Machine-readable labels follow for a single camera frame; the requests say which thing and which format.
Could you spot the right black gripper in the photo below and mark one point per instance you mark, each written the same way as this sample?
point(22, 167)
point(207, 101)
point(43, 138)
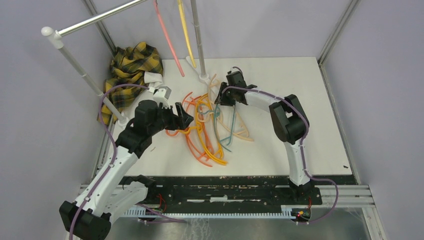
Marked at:
point(221, 97)

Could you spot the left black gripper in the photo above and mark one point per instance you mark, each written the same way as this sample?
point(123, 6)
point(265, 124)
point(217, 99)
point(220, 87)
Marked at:
point(183, 120)

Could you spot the teal wire hanger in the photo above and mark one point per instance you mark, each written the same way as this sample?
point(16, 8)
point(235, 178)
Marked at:
point(218, 117)

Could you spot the yellow plastic hanger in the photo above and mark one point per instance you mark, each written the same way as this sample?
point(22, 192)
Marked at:
point(185, 33)

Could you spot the pink wire hanger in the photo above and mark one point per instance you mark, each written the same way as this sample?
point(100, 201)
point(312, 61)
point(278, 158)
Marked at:
point(167, 37)

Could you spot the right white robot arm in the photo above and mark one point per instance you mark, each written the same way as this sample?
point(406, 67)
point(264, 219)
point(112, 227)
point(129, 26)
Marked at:
point(288, 118)

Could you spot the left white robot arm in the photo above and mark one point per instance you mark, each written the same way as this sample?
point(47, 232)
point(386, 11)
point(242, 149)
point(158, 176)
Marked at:
point(91, 215)

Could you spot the cream plastic hanger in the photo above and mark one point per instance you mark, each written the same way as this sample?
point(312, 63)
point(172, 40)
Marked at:
point(240, 129)

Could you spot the amber plastic hanger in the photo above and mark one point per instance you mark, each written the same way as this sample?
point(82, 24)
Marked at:
point(214, 151)

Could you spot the orange plastic hanger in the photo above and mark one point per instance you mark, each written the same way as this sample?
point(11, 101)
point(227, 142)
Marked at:
point(190, 134)

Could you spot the yellow plaid cloth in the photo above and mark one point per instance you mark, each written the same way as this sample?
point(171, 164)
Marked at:
point(128, 66)

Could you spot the white clothes rack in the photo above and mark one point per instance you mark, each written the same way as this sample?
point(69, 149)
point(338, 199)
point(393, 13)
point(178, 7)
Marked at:
point(55, 38)

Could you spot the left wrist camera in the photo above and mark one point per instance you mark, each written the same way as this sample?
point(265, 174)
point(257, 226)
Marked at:
point(161, 96)

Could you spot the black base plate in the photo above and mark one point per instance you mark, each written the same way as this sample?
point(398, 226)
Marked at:
point(233, 194)

